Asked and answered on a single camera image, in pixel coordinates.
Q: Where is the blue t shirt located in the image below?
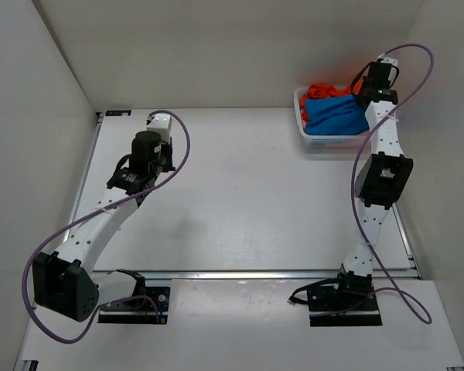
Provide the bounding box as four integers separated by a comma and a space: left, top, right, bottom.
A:
304, 95, 369, 136

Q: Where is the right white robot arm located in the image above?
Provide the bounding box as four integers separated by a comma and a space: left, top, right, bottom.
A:
289, 56, 414, 315

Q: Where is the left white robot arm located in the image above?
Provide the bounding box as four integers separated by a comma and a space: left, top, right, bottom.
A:
32, 129, 174, 322

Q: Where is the black label sticker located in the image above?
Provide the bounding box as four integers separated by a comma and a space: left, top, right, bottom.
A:
104, 110, 131, 117

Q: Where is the orange t shirt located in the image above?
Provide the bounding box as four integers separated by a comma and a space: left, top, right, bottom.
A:
299, 83, 361, 121

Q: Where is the white plastic basket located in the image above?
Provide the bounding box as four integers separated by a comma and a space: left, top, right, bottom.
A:
293, 87, 367, 151

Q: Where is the pink t shirt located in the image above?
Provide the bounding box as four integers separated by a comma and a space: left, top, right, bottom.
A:
299, 109, 309, 133

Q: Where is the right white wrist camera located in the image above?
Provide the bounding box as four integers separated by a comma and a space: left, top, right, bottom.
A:
377, 56, 398, 66

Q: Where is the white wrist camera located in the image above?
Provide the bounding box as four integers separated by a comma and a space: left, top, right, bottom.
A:
146, 114, 172, 143
377, 56, 398, 66

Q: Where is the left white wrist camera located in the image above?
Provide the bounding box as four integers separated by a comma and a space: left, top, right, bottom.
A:
146, 114, 172, 143

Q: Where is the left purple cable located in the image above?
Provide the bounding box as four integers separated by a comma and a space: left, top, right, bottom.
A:
22, 110, 193, 344

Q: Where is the purple cable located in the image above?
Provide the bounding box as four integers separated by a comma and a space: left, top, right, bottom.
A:
22, 110, 193, 344
309, 44, 436, 325

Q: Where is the aluminium table rail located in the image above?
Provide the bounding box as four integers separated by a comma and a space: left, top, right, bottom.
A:
88, 269, 421, 281

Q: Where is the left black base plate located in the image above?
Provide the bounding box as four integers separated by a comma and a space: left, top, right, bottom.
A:
97, 280, 171, 325

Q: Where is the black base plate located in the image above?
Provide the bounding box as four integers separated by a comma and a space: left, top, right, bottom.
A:
97, 280, 171, 325
307, 284, 383, 328

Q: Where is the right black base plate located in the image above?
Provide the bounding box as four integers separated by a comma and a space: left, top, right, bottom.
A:
307, 284, 383, 328

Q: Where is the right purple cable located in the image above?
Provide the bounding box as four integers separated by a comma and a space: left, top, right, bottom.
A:
309, 44, 436, 325

